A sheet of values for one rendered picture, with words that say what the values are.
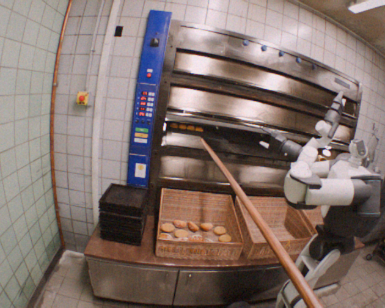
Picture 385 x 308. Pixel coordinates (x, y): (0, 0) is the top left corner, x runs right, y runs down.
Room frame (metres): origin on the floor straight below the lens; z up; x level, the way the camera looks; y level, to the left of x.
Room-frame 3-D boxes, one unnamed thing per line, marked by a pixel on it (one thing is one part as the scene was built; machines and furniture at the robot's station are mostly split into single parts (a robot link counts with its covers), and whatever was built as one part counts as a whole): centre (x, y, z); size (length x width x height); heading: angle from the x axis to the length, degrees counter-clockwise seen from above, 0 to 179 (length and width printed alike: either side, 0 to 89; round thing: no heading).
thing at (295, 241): (1.33, -0.71, 0.72); 0.56 x 0.49 x 0.28; 100
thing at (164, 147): (1.61, -0.65, 1.16); 1.80 x 0.06 x 0.04; 99
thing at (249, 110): (1.59, -0.66, 1.54); 1.79 x 0.11 x 0.19; 99
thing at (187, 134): (2.11, -0.03, 1.20); 0.55 x 0.36 x 0.03; 98
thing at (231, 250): (1.24, -0.12, 0.72); 0.56 x 0.49 x 0.28; 98
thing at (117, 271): (1.29, -0.59, 0.29); 2.42 x 0.56 x 0.58; 99
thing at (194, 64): (1.59, -0.66, 1.80); 1.79 x 0.11 x 0.19; 99
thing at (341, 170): (0.69, -0.77, 1.27); 0.34 x 0.30 x 0.36; 153
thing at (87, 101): (1.32, 0.82, 1.46); 0.10 x 0.07 x 0.10; 99
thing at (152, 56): (2.35, 0.52, 1.07); 1.93 x 0.16 x 2.15; 9
